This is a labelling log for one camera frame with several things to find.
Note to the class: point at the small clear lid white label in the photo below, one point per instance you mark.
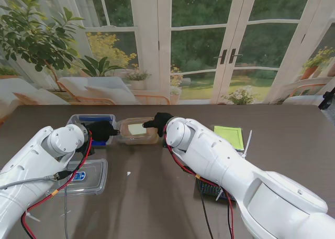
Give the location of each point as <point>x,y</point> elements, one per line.
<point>134,130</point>

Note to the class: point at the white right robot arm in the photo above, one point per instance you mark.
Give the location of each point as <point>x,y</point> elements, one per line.
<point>222,160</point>

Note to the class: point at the black tripod stand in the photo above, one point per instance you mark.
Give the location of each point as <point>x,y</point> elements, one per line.
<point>327,98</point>

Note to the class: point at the black plastic container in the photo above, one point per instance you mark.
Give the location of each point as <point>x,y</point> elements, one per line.
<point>206,188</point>

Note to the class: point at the clear container with blue clips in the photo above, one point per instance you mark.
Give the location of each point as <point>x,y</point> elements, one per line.
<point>78,117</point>

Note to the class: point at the clear lid with green sheet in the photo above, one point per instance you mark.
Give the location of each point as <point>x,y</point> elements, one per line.
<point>230,136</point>

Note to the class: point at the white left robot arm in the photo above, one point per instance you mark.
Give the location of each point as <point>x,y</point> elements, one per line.
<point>31,160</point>

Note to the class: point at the brown translucent container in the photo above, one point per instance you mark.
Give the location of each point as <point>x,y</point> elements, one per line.
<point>138,141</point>

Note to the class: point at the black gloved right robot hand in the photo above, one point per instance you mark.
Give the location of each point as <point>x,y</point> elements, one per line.
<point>161,121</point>

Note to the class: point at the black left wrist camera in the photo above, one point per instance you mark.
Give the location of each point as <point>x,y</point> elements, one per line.
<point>87,151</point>

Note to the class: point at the large clear lid blue sticker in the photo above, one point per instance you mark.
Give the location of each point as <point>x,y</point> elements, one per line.
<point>91,176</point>

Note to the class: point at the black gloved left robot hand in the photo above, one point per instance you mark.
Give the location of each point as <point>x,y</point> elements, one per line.
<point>102,131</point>

